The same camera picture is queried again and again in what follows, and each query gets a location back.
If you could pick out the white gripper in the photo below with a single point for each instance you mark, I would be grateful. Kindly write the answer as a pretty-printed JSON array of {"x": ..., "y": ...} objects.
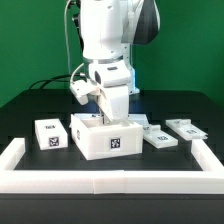
[{"x": 112, "y": 80}]

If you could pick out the white cabinet body box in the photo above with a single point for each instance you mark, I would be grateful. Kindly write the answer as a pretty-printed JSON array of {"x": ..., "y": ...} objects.
[{"x": 97, "y": 139}]

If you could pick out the white cabinet door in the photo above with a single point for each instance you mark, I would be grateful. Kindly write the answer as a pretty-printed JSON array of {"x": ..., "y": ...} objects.
[
  {"x": 158, "y": 138},
  {"x": 186, "y": 129}
]

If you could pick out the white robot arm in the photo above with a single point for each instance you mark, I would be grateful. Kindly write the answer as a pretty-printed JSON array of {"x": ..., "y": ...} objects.
[{"x": 106, "y": 25}]

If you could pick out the small white cabinet top block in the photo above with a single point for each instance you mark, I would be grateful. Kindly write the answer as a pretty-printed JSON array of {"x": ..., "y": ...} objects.
[{"x": 51, "y": 134}]

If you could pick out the white base tag plate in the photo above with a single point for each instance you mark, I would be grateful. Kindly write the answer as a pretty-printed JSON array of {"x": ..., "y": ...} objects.
[{"x": 139, "y": 118}]

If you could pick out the white U-shaped fence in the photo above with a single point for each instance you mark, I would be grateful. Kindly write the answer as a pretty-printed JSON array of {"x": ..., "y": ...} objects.
[{"x": 208, "y": 180}]

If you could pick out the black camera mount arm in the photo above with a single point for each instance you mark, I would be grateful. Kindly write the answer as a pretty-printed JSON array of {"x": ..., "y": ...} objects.
[{"x": 76, "y": 21}]

